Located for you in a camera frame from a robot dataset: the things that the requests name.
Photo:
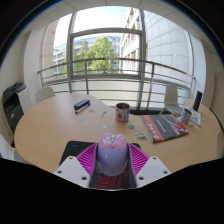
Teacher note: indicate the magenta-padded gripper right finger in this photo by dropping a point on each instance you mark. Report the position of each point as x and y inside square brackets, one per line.
[152, 170]

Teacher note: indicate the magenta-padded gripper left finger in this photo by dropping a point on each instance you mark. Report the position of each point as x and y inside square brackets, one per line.
[70, 170]

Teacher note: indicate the pink and lilac computer mouse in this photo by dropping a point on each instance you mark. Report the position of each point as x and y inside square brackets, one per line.
[112, 156]

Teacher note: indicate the black mouse pad, red-blue print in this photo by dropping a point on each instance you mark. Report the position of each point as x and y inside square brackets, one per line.
[71, 148]

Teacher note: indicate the blue and yellow sticker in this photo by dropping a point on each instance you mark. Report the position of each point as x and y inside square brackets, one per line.
[141, 136]

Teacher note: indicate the red and grey magazine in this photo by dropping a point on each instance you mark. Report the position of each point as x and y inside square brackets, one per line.
[163, 127]

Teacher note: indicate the small green sticker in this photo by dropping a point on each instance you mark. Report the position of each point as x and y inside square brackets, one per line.
[131, 127]

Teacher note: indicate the black and blue case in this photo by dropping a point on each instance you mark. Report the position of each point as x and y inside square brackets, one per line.
[81, 104]

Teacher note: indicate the white chair with wooden legs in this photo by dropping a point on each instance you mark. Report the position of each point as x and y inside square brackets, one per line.
[6, 150]

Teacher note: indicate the white and blue card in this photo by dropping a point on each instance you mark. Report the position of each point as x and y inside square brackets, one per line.
[196, 117]

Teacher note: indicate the white plastic chair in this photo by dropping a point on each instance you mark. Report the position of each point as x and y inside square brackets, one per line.
[44, 94]
[171, 96]

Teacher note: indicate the black upright device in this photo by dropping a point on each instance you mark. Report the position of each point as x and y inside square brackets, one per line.
[197, 100]

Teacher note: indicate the black and white office printer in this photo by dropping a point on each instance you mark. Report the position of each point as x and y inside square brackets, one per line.
[13, 106]

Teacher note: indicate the grey metal railing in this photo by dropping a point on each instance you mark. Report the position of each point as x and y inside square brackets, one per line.
[113, 60]

